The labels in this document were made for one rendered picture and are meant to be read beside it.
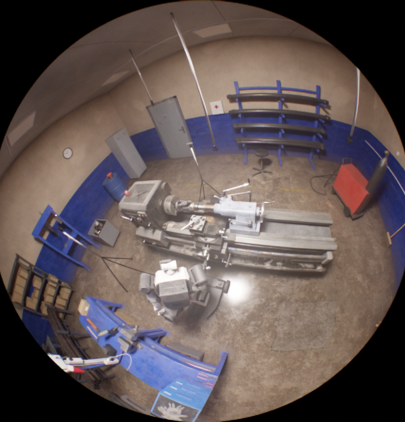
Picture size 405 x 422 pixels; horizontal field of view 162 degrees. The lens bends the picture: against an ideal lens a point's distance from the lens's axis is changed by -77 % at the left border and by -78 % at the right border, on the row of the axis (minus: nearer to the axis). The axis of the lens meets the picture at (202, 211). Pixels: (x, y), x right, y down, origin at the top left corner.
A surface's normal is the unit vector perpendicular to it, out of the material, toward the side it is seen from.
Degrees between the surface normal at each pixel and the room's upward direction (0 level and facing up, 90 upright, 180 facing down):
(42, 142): 90
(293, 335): 0
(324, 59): 90
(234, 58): 90
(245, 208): 0
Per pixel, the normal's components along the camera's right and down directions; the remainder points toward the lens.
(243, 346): -0.26, -0.60
